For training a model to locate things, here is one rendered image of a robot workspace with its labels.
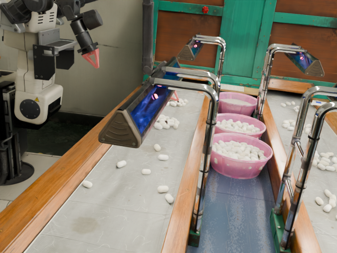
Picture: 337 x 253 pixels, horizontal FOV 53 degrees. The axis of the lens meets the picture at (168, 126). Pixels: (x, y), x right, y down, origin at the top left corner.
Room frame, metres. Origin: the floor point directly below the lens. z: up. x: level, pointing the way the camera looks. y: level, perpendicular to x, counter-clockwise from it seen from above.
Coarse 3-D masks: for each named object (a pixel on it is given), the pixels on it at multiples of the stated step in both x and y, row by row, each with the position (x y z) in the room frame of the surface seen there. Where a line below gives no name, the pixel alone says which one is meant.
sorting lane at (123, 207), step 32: (192, 96) 2.00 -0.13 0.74; (192, 128) 1.47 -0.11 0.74; (128, 160) 1.08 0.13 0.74; (160, 160) 1.11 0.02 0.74; (96, 192) 0.86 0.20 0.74; (128, 192) 0.88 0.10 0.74; (64, 224) 0.70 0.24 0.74; (96, 224) 0.71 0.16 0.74; (128, 224) 0.73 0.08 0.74; (160, 224) 0.74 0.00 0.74
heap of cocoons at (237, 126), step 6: (222, 120) 1.61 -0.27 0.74; (228, 120) 1.62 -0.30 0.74; (222, 126) 1.52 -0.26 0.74; (228, 126) 1.53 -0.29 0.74; (234, 126) 1.55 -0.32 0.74; (240, 126) 1.55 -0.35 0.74; (246, 126) 1.56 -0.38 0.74; (252, 126) 1.57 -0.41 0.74; (240, 132) 1.47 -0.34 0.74; (246, 132) 1.47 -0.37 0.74; (252, 132) 1.50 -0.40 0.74
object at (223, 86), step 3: (222, 84) 2.23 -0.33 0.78; (225, 84) 2.24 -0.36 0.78; (222, 87) 2.15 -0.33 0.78; (225, 87) 2.16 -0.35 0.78; (228, 87) 2.17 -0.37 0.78; (231, 87) 2.17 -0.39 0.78; (234, 87) 2.18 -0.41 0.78; (237, 87) 2.19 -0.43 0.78; (240, 87) 2.20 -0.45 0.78; (243, 87) 2.21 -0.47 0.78; (237, 90) 2.11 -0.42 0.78; (240, 90) 2.12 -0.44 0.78; (243, 90) 2.13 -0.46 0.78
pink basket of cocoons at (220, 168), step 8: (216, 136) 1.34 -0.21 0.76; (224, 136) 1.36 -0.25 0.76; (232, 136) 1.37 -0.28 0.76; (240, 136) 1.37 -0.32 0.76; (248, 136) 1.36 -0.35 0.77; (248, 144) 1.35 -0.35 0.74; (256, 144) 1.33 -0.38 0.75; (264, 144) 1.30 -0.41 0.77; (216, 152) 1.16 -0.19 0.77; (264, 152) 1.27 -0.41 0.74; (272, 152) 1.21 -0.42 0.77; (224, 160) 1.14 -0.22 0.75; (232, 160) 1.12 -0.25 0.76; (240, 160) 1.11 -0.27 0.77; (264, 160) 1.14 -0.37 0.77; (216, 168) 1.18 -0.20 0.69; (224, 168) 1.15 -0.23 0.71; (232, 168) 1.14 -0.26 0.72; (240, 168) 1.13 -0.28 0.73; (248, 168) 1.13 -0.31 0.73; (256, 168) 1.14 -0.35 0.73; (232, 176) 1.15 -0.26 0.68; (240, 176) 1.14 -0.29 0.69; (248, 176) 1.15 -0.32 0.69
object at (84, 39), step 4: (84, 32) 1.41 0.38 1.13; (88, 32) 1.44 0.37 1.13; (76, 36) 1.41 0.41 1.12; (80, 36) 1.40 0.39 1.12; (84, 36) 1.40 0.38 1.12; (88, 36) 1.42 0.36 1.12; (80, 40) 1.40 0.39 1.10; (84, 40) 1.40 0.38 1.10; (88, 40) 1.41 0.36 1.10; (80, 44) 1.41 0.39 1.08; (84, 44) 1.40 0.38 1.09; (88, 44) 1.40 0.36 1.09; (92, 44) 1.40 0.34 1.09; (96, 44) 1.46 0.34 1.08; (84, 48) 1.38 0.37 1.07; (88, 48) 1.38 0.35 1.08; (80, 52) 1.38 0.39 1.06
